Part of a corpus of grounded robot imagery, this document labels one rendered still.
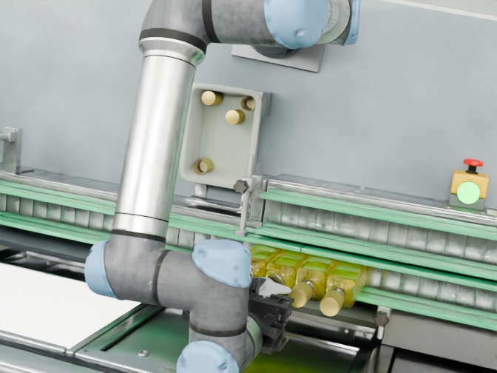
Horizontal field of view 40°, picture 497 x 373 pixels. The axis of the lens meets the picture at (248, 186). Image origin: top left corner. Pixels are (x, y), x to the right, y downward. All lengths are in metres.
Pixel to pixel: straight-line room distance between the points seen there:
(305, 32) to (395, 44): 0.63
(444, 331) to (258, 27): 0.80
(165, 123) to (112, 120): 0.83
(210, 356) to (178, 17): 0.45
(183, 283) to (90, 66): 0.99
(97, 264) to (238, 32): 0.36
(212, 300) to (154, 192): 0.16
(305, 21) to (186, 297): 0.39
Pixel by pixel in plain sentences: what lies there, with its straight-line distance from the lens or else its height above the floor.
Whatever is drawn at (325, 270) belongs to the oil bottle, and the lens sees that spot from 1.31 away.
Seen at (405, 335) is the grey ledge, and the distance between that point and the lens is 1.50.
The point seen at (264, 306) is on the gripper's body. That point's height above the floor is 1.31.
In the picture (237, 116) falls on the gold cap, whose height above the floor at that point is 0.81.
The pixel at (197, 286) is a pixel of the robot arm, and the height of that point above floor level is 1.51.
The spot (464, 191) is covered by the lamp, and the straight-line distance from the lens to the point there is 1.45.
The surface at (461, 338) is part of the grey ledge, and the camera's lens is 1.50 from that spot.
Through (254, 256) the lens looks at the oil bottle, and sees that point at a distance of 1.33.
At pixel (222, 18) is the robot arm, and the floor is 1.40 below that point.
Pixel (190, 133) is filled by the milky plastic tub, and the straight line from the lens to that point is 1.59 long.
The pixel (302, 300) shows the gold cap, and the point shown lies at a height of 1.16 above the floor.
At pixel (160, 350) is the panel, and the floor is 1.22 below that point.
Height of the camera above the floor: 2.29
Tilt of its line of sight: 71 degrees down
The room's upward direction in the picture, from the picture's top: 112 degrees counter-clockwise
